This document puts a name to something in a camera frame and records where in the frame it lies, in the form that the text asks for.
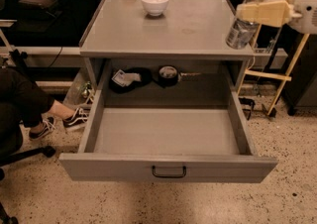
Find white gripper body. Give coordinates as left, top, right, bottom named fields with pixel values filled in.
left=287, top=0, right=317, bottom=34

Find silver redbull can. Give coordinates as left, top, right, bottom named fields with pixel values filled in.
left=226, top=0, right=264, bottom=50

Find open grey top drawer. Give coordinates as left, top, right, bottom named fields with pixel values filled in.
left=58, top=65, right=279, bottom=183

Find white ceramic bowl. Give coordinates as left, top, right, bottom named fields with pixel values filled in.
left=141, top=0, right=169, bottom=16

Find grey cabinet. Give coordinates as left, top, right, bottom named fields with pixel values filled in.
left=80, top=0, right=253, bottom=108

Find black cloth with paper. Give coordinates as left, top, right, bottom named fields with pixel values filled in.
left=109, top=67, right=153, bottom=94

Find clear plastic bin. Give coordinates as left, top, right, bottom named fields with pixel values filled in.
left=63, top=68, right=95, bottom=110

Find black white sneaker front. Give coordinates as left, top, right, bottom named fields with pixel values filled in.
left=62, top=108, right=88, bottom=131

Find black white sneaker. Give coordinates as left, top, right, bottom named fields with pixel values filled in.
left=62, top=108, right=88, bottom=131
left=29, top=117, right=55, bottom=141

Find dark box on shelf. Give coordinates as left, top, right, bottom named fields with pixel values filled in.
left=18, top=0, right=59, bottom=20

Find black white sneaker rear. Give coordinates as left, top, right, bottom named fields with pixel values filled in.
left=29, top=117, right=55, bottom=141

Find black office chair base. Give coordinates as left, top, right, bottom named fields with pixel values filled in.
left=0, top=146, right=55, bottom=224

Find person leg black trousers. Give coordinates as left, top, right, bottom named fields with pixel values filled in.
left=0, top=67, right=77, bottom=157

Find black drawer handle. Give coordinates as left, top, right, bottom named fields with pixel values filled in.
left=152, top=166, right=187, bottom=179

